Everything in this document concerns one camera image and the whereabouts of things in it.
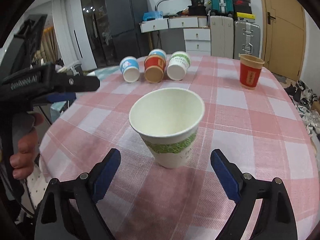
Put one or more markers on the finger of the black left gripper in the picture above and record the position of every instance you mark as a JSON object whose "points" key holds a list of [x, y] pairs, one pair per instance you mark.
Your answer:
{"points": [[63, 83]]}

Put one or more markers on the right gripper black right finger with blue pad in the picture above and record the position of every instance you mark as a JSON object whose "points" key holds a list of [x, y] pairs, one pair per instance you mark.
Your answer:
{"points": [[276, 219]]}

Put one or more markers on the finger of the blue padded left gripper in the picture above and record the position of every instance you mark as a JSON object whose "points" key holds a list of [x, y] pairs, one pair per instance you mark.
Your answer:
{"points": [[56, 97]]}

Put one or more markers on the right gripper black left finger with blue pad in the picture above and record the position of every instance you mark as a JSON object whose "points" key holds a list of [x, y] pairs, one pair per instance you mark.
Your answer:
{"points": [[69, 210]]}

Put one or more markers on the white green leaf paper cup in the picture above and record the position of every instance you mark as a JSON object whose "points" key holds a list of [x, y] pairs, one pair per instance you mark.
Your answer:
{"points": [[167, 121]]}

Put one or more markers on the lying blue white paper cup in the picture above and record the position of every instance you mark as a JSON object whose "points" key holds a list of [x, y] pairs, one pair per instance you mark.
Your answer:
{"points": [[129, 68]]}

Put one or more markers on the lying red kraft paper cup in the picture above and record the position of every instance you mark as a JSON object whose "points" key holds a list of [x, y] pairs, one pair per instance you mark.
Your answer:
{"points": [[154, 67]]}

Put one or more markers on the rear blue white paper cup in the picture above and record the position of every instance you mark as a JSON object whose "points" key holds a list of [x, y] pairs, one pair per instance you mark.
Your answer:
{"points": [[158, 52]]}

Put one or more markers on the lying white green paper cup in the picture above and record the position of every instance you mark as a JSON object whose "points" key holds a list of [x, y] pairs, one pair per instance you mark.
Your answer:
{"points": [[178, 65]]}

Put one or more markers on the upright red kraft paper cup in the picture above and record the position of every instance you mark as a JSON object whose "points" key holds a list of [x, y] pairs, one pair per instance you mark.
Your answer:
{"points": [[250, 69]]}

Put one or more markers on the person's left hand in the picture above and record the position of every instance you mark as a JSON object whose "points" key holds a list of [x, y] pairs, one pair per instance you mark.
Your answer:
{"points": [[23, 161]]}

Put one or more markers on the orange curtain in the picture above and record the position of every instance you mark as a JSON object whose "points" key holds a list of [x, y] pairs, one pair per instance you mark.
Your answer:
{"points": [[48, 48]]}

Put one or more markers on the pink white checkered tablecloth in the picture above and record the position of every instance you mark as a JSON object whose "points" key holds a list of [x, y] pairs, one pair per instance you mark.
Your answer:
{"points": [[165, 187]]}

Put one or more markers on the dark grey refrigerator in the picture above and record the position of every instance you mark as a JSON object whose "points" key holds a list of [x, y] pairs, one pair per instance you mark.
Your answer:
{"points": [[124, 17]]}

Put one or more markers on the black glass cabinet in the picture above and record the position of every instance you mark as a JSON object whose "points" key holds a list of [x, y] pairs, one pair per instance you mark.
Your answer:
{"points": [[98, 32]]}

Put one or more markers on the blue plastic bag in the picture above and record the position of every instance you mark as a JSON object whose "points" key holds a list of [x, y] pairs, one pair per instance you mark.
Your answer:
{"points": [[152, 15]]}

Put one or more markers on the pile of shoes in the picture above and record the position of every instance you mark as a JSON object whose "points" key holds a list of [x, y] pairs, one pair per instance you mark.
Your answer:
{"points": [[305, 101]]}

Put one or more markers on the black bag on desk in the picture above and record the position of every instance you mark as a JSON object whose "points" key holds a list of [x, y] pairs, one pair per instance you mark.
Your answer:
{"points": [[197, 8]]}

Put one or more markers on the white beige suitcase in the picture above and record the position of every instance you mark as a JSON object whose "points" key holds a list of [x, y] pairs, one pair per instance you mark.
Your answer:
{"points": [[222, 36]]}

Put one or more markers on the silver aluminium suitcase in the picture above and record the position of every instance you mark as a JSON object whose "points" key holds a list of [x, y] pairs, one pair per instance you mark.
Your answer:
{"points": [[246, 39]]}

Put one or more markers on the black red shoe box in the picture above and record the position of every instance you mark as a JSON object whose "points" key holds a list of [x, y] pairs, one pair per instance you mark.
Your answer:
{"points": [[243, 6]]}

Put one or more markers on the yellow black box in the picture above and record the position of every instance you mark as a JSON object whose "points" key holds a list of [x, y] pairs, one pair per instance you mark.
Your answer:
{"points": [[245, 17]]}

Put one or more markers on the wooden door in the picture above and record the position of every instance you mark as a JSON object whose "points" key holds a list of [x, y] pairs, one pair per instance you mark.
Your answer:
{"points": [[284, 37]]}

